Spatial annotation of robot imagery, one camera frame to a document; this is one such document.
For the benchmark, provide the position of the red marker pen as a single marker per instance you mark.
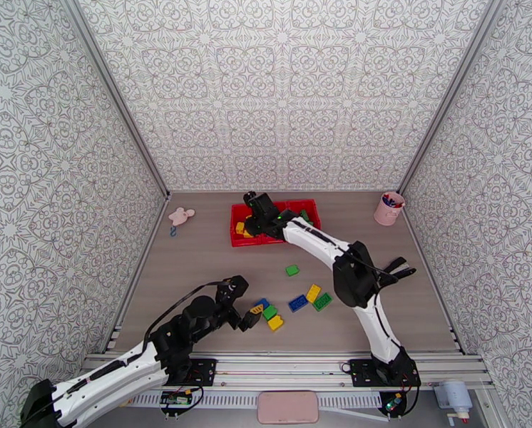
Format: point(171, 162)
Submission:
point(396, 204)

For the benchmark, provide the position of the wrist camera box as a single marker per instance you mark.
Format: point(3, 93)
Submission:
point(262, 204)
point(232, 290)

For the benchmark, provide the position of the red three-compartment bin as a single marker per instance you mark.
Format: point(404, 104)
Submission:
point(237, 240)

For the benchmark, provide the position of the white plastic device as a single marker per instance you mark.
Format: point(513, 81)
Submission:
point(453, 393)

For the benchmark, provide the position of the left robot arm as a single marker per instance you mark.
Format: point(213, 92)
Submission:
point(110, 382)

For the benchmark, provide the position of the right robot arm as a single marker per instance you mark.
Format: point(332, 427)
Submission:
point(357, 279)

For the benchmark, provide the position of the blue marker pen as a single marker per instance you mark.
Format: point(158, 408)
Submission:
point(385, 199)

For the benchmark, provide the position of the small circuit board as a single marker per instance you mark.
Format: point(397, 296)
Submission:
point(177, 398)
point(393, 402)

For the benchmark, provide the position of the blue lego brick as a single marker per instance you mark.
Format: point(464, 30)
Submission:
point(261, 302)
point(298, 303)

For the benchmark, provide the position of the aluminium frame post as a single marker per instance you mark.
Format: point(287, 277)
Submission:
point(134, 128)
point(430, 128)

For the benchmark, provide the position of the pink cup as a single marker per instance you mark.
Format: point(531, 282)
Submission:
point(387, 215)

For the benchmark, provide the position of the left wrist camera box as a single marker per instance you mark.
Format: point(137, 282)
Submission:
point(232, 290)

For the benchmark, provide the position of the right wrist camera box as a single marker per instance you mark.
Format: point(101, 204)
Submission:
point(262, 204)

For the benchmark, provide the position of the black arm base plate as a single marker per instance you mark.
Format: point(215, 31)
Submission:
point(203, 371)
point(362, 373)

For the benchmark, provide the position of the aluminium table side rail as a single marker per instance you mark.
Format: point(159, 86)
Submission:
point(152, 235)
point(415, 235)

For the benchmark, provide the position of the pink rectangular case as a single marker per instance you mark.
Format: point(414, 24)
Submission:
point(287, 407)

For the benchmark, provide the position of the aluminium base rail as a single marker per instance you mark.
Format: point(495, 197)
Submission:
point(284, 369)

